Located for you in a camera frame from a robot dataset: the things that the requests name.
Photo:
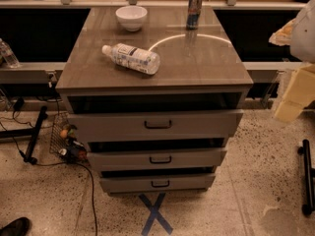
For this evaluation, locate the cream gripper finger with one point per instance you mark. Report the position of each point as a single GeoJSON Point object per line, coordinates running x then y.
{"type": "Point", "coordinates": [283, 35]}
{"type": "Point", "coordinates": [299, 93]}

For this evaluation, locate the grey top drawer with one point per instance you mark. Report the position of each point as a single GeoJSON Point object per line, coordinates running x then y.
{"type": "Point", "coordinates": [155, 126]}

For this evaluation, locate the grey drawer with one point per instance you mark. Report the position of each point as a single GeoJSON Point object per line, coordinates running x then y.
{"type": "Point", "coordinates": [156, 183]}
{"type": "Point", "coordinates": [156, 159]}
{"type": "Point", "coordinates": [155, 126]}

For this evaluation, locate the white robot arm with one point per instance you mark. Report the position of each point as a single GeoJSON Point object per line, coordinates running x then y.
{"type": "Point", "coordinates": [299, 35]}

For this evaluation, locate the grey drawer cabinet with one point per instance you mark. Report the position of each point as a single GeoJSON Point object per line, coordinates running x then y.
{"type": "Point", "coordinates": [199, 71]}

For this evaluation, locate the grey middle drawer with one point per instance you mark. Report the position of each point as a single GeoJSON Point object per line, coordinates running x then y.
{"type": "Point", "coordinates": [156, 159]}

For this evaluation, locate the grey bottom drawer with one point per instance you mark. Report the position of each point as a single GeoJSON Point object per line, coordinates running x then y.
{"type": "Point", "coordinates": [156, 183]}

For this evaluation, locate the black stand leg right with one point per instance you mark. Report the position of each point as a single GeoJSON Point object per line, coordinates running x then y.
{"type": "Point", "coordinates": [309, 175]}

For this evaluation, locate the black stand leg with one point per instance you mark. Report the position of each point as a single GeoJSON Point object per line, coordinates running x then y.
{"type": "Point", "coordinates": [309, 175]}
{"type": "Point", "coordinates": [32, 133]}

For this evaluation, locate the blue silver drink can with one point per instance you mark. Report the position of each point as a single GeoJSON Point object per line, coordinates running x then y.
{"type": "Point", "coordinates": [194, 11]}

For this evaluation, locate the clear plastic water bottle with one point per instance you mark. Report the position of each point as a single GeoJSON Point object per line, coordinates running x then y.
{"type": "Point", "coordinates": [133, 58]}

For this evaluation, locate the white ceramic bowl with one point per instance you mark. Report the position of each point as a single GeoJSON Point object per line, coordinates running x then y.
{"type": "Point", "coordinates": [131, 17]}

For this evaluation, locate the blue tape cross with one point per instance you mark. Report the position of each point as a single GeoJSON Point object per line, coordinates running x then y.
{"type": "Point", "coordinates": [155, 214]}

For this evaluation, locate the black stand leg left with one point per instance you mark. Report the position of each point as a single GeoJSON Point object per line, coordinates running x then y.
{"type": "Point", "coordinates": [32, 133]}

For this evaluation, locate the small clear bottle left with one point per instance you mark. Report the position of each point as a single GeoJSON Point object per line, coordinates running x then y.
{"type": "Point", "coordinates": [8, 55]}

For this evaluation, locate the black shoe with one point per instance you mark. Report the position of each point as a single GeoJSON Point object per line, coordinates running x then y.
{"type": "Point", "coordinates": [18, 227]}

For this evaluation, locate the wire basket with fruit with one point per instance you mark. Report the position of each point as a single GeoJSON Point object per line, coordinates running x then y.
{"type": "Point", "coordinates": [64, 142]}

